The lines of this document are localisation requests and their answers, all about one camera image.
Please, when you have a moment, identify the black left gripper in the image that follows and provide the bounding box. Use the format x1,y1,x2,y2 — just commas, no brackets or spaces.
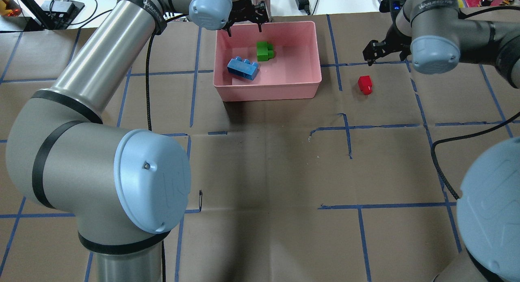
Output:
226,0,269,37

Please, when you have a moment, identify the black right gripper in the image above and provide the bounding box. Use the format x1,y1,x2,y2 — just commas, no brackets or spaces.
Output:
362,25,411,67

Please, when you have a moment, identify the green two-stud block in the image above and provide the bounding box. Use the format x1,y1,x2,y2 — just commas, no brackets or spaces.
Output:
256,41,275,62

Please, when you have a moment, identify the red small block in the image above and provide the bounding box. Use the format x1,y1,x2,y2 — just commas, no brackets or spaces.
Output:
357,75,373,95

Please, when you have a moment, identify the blue three-stud block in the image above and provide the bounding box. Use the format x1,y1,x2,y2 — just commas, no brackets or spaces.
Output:
227,56,260,80

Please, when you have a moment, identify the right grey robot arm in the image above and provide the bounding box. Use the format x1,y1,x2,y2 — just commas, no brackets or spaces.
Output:
362,0,520,282

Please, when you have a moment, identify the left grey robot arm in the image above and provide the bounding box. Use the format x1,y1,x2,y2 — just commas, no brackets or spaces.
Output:
6,0,269,282

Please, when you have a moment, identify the pink plastic box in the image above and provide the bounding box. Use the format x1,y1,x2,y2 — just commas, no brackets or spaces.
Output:
213,21,323,102

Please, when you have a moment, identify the black power adapter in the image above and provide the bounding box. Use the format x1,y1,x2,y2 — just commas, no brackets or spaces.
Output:
295,0,310,12

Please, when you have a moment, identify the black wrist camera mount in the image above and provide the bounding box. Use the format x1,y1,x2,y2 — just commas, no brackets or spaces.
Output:
379,0,406,13

